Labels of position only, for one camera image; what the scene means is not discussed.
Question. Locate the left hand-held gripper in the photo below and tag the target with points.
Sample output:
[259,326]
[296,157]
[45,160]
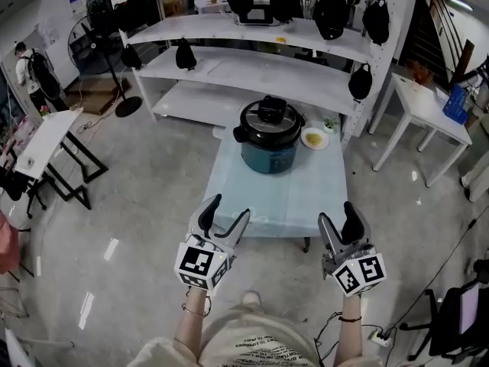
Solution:
[202,262]

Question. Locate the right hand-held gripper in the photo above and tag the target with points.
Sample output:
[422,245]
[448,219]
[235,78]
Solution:
[359,273]

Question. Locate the person's right forearm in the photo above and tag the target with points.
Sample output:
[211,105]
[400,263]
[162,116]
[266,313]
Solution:
[349,335]

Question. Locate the person's left forearm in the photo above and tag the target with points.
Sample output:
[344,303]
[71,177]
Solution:
[191,319]

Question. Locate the table with light blue cloth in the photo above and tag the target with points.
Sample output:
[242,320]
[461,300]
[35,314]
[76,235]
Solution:
[282,205]

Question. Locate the black wrist band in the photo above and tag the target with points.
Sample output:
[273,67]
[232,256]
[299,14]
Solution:
[349,319]

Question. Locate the white round stool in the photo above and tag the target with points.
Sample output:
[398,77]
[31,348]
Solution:
[221,132]

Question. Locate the white plate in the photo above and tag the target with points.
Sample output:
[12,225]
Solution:
[305,143]

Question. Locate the yellow food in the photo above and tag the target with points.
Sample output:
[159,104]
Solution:
[314,138]

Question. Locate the small green potted plant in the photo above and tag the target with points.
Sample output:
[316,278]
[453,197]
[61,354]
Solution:
[330,125]

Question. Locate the white power strip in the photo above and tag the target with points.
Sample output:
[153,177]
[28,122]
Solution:
[380,338]

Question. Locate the person's body in cream shirt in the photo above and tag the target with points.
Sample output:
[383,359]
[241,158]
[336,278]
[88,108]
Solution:
[260,338]

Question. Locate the black office chair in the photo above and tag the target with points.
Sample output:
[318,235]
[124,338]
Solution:
[451,319]

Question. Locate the white side table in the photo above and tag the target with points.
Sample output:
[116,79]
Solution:
[424,105]

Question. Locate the white shelving rack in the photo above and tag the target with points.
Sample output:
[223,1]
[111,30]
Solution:
[229,71]

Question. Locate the blue plastic basket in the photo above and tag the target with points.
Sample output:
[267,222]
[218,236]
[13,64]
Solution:
[456,105]

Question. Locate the orange leafy decoration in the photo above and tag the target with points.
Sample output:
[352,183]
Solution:
[420,71]

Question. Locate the brown wooden pallet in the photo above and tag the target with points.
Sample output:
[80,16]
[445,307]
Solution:
[91,98]

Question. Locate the white desk with black legs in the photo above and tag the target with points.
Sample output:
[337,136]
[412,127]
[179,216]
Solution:
[46,140]

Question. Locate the small tape roll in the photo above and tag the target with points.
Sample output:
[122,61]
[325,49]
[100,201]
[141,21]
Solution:
[28,161]

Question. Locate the small pink flower pot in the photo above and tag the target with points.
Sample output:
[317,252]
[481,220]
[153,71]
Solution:
[44,110]

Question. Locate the pink armchair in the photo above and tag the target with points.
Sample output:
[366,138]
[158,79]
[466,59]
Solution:
[7,243]

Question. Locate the white and black shelf appliance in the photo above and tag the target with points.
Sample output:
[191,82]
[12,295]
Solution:
[254,15]

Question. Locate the staircase with dark railing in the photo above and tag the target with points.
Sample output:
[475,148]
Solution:
[428,36]

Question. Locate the black pedestal fan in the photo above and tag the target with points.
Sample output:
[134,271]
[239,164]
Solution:
[130,107]

